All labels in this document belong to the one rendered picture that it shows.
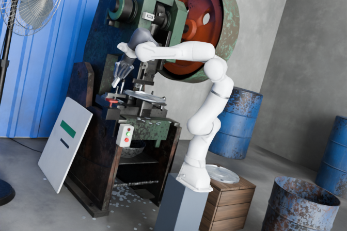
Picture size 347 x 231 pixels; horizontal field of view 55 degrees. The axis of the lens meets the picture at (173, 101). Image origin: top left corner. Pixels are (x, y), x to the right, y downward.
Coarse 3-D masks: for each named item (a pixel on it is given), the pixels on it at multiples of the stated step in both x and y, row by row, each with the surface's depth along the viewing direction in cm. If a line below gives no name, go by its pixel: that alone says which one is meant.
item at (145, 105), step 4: (140, 100) 231; (144, 100) 224; (136, 104) 234; (140, 104) 230; (144, 104) 230; (148, 104) 232; (152, 104) 219; (156, 104) 221; (160, 104) 223; (164, 104) 226; (140, 108) 230; (144, 108) 231; (148, 108) 233; (140, 112) 230; (144, 112) 232; (148, 112) 234; (140, 116) 231; (144, 116) 233; (148, 116) 235
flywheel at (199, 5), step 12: (180, 0) 271; (192, 0) 262; (204, 0) 252; (216, 0) 238; (192, 12) 260; (204, 12) 251; (216, 12) 237; (192, 24) 254; (204, 24) 250; (216, 24) 236; (192, 36) 257; (204, 36) 248; (216, 36) 235; (180, 60) 266; (180, 72) 259; (192, 72) 251
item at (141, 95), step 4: (128, 92) 235; (132, 92) 240; (136, 92) 245; (140, 92) 249; (136, 96) 226; (140, 96) 230; (144, 96) 230; (148, 96) 235; (152, 96) 244; (156, 96) 248; (148, 100) 222; (152, 100) 228; (156, 100) 232; (160, 100) 237; (164, 100) 239
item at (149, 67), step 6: (150, 60) 235; (156, 60) 239; (138, 66) 232; (144, 66) 231; (150, 66) 237; (156, 66) 240; (132, 72) 237; (138, 72) 232; (144, 72) 231; (150, 72) 234; (138, 78) 233; (144, 78) 232; (150, 78) 236
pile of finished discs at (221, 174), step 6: (210, 168) 251; (216, 168) 254; (222, 168) 258; (210, 174) 237; (216, 174) 240; (222, 174) 242; (228, 174) 247; (234, 174) 251; (222, 180) 231; (228, 180) 234; (234, 180) 237
